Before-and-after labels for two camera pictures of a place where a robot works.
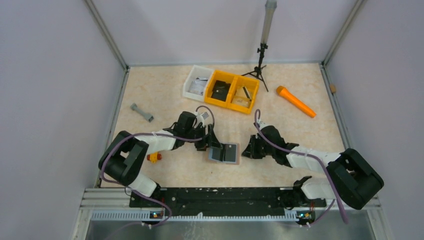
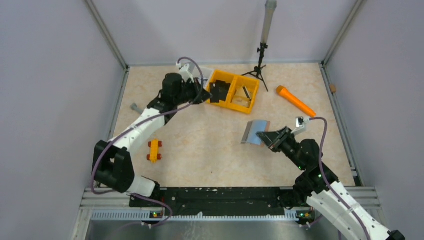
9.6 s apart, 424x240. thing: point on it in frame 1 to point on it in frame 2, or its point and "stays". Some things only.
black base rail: [225, 201] stays
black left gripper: [205, 136] to [205, 94]
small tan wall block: [333, 88] stays
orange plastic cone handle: [283, 91] stays
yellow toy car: [153, 157] stays
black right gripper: [259, 147] to [278, 139]
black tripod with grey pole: [269, 13] stays
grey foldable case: [228, 154] to [252, 127]
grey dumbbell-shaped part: [149, 117] stays
